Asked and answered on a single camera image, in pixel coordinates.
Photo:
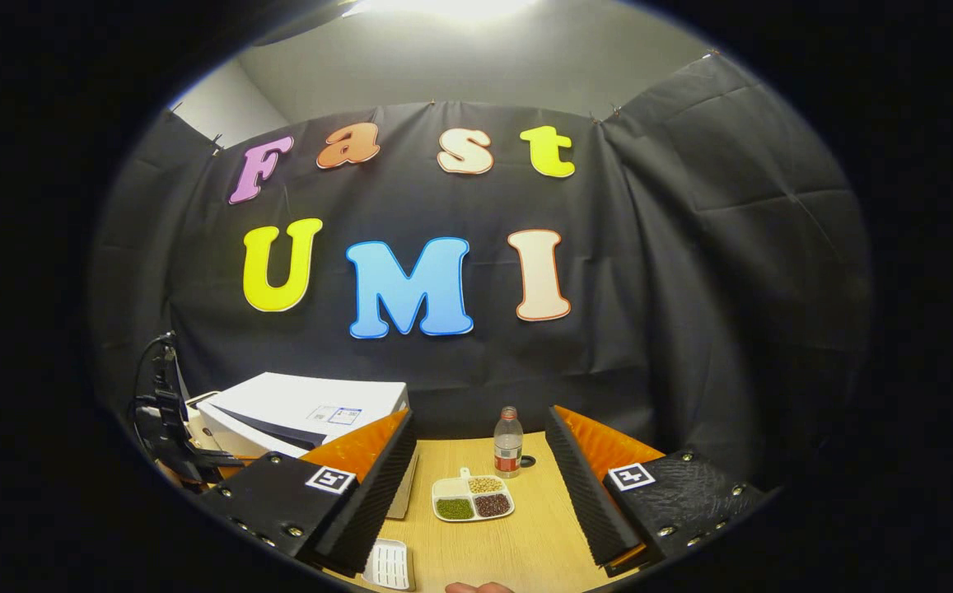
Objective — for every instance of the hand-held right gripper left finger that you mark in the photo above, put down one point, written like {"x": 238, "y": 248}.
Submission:
{"x": 377, "y": 494}

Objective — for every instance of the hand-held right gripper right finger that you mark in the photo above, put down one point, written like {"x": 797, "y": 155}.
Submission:
{"x": 583, "y": 494}

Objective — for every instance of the white microwave oven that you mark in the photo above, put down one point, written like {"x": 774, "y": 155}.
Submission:
{"x": 295, "y": 403}

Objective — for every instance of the white ribbed tray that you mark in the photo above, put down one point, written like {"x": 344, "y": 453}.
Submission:
{"x": 390, "y": 564}

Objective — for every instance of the white divided dish of beans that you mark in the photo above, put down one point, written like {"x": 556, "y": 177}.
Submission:
{"x": 451, "y": 490}

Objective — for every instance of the clear bottle with red label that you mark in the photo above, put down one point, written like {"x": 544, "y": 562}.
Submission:
{"x": 508, "y": 449}

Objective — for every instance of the black backdrop cloth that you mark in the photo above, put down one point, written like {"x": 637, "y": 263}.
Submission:
{"x": 649, "y": 288}

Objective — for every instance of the large rectangular ceiling light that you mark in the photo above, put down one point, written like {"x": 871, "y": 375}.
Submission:
{"x": 443, "y": 8}

